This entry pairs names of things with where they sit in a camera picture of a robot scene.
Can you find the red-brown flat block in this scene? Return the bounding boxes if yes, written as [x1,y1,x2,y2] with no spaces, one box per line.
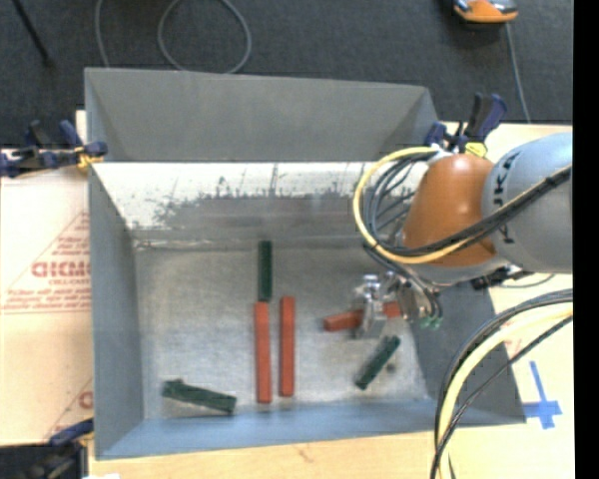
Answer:
[253,300,274,405]
[278,295,298,398]
[322,300,403,333]

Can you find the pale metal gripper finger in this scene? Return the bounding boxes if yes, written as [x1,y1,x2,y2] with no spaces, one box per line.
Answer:
[352,309,391,341]
[352,273,389,314]

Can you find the grey metal bin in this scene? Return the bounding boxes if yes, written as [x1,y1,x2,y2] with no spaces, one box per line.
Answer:
[83,66,526,461]

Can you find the brown cardboard board red print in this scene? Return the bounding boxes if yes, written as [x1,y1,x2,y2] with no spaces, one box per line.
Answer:
[0,110,97,448]

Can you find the black cylinder on white bracket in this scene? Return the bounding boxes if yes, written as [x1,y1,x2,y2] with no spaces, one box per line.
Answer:
[470,265,523,289]

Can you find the dark green flat block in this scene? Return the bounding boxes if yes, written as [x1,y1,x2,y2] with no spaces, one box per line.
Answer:
[353,334,402,391]
[257,239,275,302]
[160,378,239,415]

